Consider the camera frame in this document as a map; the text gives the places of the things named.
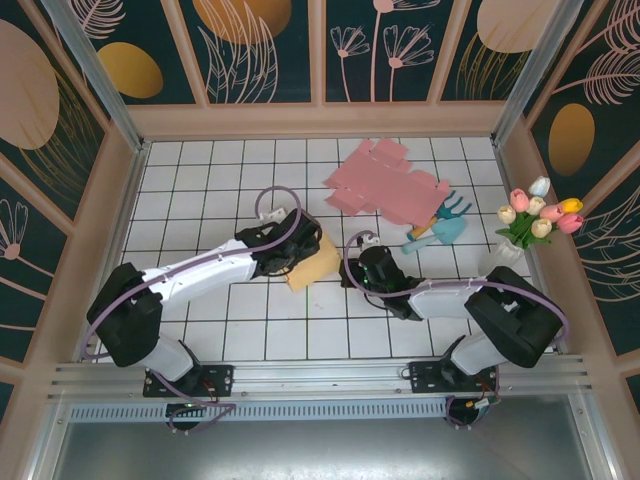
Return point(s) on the yellow paper box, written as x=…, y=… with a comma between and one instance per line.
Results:
x=320, y=265

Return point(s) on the pink paper box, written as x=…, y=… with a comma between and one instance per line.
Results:
x=390, y=190

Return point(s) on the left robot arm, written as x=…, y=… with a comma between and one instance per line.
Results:
x=200, y=270

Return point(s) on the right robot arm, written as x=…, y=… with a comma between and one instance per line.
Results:
x=510, y=320

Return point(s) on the blue toy shovel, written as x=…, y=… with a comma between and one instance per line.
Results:
x=447, y=231

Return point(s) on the teal toy rake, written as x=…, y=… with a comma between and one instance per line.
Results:
x=447, y=214

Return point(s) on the white ribbed vase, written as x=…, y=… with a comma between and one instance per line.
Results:
x=507, y=252

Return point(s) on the artificial tulip bouquet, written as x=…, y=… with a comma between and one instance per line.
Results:
x=520, y=200

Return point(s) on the black round controller unit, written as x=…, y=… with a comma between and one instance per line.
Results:
x=182, y=426
x=457, y=415

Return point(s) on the grey metal sheet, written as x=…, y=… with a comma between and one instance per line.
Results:
x=320, y=450

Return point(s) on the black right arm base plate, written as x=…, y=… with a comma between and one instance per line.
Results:
x=422, y=377

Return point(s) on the aluminium front rail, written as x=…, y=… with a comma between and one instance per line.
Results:
x=320, y=377

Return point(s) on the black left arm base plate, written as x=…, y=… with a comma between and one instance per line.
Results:
x=222, y=380

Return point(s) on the aluminium corner post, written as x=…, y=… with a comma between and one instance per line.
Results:
x=532, y=75
x=97, y=75

